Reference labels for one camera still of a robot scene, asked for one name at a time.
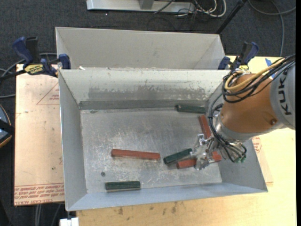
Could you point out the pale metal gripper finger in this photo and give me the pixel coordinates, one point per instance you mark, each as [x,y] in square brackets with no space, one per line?
[201,161]
[201,139]

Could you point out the grey metal bin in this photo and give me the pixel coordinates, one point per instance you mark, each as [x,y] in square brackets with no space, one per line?
[141,135]

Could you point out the dark green flat block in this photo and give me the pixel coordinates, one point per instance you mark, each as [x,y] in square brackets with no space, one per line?
[190,109]
[177,156]
[122,186]

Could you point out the brown cardboard board red print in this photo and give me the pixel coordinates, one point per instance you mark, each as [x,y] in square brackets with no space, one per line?
[37,135]

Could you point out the red-brown flat block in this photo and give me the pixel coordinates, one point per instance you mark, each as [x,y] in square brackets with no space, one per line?
[136,155]
[185,164]
[205,126]

